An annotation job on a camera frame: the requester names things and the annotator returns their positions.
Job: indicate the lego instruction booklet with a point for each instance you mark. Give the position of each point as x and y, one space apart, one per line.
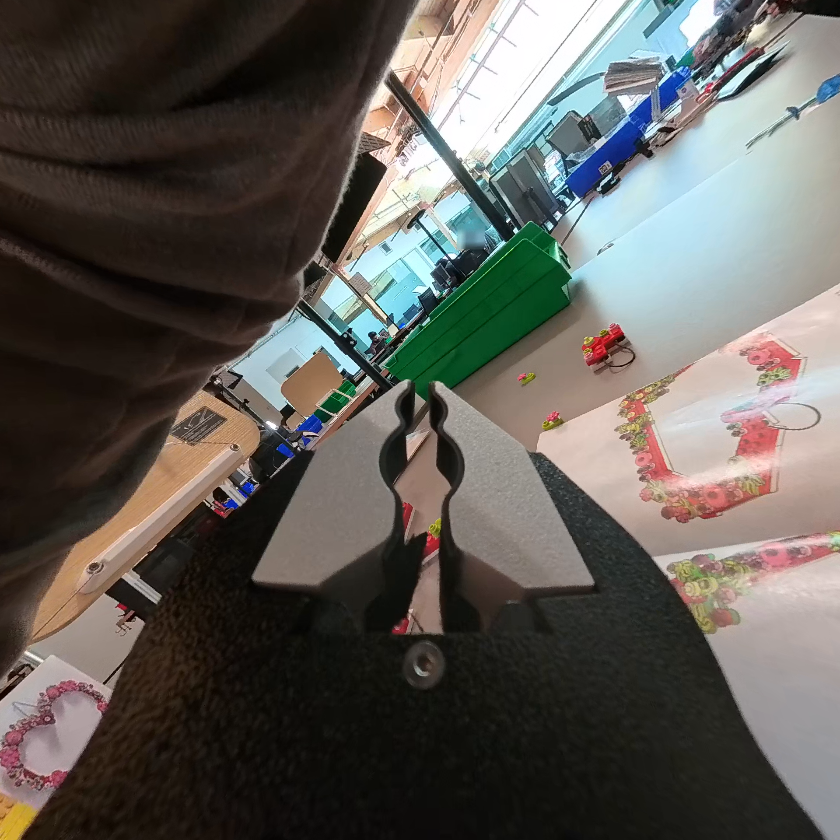
722 420

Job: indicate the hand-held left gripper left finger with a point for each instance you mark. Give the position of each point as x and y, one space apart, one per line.
334 512

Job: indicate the wooden round table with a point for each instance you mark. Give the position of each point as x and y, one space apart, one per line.
131 499

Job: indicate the black wall panel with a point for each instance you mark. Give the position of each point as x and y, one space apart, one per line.
354 207

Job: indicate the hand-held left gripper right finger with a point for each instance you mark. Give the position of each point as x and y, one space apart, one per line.
512 525

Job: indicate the blue plastic crate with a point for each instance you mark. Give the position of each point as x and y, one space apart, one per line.
623 144

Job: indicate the green plastic bin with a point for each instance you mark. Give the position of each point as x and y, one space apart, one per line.
531 231
485 315

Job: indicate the lime and red lego piece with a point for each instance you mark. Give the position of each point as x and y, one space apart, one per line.
434 537

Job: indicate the floral heart printed sheet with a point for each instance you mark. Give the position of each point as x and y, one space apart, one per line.
46 741

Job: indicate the person's brown sweater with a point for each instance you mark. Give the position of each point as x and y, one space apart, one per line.
131 229

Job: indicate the black tablet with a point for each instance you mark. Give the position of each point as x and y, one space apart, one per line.
754 69

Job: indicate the red and green lego assembly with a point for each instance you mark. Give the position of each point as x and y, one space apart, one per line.
604 346

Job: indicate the black steel pillar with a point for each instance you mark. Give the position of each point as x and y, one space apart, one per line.
453 157

